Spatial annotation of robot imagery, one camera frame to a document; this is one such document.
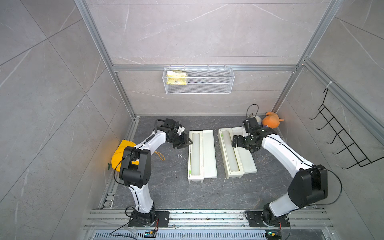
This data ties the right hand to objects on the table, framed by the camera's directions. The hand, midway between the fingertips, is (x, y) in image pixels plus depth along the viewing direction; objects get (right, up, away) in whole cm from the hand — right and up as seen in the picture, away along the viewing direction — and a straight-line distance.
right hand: (240, 144), depth 87 cm
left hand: (-29, +1, +4) cm, 29 cm away
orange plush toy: (+31, +16, +22) cm, 41 cm away
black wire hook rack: (+41, +2, -23) cm, 47 cm away
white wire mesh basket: (-25, +42, +14) cm, 51 cm away
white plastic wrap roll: (-26, -7, +3) cm, 27 cm away
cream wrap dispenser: (-23, -8, +1) cm, 24 cm away
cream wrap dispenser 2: (-2, -10, 0) cm, 10 cm away
